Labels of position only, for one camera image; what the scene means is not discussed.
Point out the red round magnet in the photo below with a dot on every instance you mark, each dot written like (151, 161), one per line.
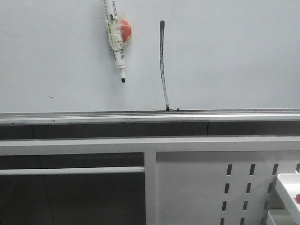
(125, 29)

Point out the white whiteboard marker pen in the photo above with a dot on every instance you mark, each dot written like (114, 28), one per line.
(115, 38)

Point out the white whiteboard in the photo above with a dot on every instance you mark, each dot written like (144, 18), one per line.
(194, 54)

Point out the white plastic tray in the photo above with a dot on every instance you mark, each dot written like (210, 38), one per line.
(287, 187)

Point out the lower white plastic bin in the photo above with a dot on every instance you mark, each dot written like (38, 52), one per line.
(279, 217)

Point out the small red object in tray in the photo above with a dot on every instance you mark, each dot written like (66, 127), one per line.
(297, 198)

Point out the white metal pegboard frame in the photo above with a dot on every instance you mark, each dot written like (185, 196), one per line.
(144, 181)

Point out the aluminium whiteboard tray rail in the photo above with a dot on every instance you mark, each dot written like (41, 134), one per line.
(152, 116)

